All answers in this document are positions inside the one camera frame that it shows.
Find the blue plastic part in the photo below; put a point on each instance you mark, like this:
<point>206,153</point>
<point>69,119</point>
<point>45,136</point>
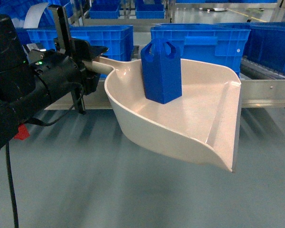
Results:
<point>161,71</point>

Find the beige plastic dustpan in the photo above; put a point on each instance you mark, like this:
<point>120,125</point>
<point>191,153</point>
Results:
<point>201,126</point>

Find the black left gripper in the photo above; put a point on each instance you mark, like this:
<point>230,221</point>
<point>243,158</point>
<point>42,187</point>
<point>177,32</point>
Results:
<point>60,75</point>

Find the blue crate centre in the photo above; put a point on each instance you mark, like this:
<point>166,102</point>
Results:
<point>205,42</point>

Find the blue crate right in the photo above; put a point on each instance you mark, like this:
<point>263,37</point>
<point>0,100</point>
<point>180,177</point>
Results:
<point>267,45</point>

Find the blue crate left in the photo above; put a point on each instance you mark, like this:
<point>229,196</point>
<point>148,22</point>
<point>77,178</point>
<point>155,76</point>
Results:
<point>117,38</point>

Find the blue bin on rack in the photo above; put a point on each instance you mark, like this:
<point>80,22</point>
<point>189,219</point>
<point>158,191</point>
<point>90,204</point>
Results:
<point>104,11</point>
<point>149,11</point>

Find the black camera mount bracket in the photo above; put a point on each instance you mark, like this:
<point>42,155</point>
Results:
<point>67,47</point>

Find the stainless steel shelf rack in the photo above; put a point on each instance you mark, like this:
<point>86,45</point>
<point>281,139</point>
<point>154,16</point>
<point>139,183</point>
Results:
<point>261,87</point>

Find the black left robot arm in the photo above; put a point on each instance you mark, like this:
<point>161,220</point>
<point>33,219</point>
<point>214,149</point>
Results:
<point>27,88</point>

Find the blue crate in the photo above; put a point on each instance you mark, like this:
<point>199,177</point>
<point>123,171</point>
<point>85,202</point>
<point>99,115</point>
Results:
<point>267,45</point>
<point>205,42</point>
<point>117,38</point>

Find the red plastic tag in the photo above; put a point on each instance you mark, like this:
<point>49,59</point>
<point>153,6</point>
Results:
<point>23,133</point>

